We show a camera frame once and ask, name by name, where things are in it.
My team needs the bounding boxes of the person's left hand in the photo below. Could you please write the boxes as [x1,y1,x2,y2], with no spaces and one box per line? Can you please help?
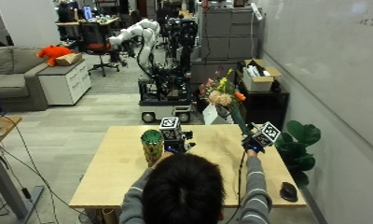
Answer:
[163,130,196,155]

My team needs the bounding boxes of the person's right hand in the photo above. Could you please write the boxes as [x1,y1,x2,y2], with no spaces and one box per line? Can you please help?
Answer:
[240,133,266,154]

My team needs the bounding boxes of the flower bouquet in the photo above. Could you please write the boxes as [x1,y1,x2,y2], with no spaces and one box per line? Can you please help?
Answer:
[197,68,253,138]

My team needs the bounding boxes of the right glove marker cube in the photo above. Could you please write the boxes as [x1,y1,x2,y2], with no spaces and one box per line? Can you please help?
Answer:
[252,120,282,147]

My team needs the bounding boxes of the glove marker cube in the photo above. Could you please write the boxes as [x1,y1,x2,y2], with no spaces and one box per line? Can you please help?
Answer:
[252,120,282,147]
[159,117,183,142]

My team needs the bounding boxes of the left glove marker cube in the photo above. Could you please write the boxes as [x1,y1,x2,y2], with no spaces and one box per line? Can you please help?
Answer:
[159,117,183,142]

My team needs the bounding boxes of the green patterned vase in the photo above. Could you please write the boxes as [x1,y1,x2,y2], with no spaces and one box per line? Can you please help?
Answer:
[140,129,165,168]

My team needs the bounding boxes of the wooden table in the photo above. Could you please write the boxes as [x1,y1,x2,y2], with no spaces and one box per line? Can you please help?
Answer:
[68,124,308,209]

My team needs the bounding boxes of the green potted plant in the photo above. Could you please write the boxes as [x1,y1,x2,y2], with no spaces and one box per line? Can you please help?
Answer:
[274,119,324,189]

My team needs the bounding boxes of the black cabinet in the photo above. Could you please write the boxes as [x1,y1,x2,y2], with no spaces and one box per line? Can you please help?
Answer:
[235,69,290,132]

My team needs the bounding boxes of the person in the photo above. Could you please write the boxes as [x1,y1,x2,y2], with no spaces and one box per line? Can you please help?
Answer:
[119,149,273,224]

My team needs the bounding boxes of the black computer mouse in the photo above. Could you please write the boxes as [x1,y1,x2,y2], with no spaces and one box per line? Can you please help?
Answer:
[278,181,300,203]

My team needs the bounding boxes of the cardboard box with papers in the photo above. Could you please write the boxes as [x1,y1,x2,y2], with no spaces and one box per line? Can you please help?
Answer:
[237,59,284,92]

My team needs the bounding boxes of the white mobile robot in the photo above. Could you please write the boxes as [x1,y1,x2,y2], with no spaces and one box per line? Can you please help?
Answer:
[108,18,199,124]

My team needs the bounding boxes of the whiteboard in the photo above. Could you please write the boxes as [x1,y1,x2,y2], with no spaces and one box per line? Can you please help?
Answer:
[256,0,373,157]

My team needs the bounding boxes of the white drawer cabinet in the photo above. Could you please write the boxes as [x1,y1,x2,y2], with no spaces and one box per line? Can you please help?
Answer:
[36,59,92,106]

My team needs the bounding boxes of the grey filing cabinets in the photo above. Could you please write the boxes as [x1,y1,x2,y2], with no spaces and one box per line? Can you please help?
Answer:
[191,6,266,85]

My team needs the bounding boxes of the black office chair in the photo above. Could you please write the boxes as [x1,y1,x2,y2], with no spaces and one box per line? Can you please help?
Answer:
[78,21,121,77]

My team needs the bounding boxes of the tan cardboard box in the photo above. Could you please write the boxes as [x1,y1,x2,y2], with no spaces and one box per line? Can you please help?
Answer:
[55,52,84,67]

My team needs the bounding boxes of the orange plush toy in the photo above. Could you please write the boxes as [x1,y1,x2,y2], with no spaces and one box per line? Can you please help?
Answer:
[35,45,75,67]

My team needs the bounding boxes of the wooden side desk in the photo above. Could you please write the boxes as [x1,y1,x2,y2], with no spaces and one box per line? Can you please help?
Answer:
[0,115,46,222]

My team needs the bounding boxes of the grey sofa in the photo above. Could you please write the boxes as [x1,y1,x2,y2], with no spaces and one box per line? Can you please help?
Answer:
[0,46,51,112]

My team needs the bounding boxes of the background desk with monitor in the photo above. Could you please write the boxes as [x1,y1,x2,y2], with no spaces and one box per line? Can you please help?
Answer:
[55,0,121,29]

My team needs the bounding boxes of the black glove cable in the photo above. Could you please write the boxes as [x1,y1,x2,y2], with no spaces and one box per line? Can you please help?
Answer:
[223,150,249,224]

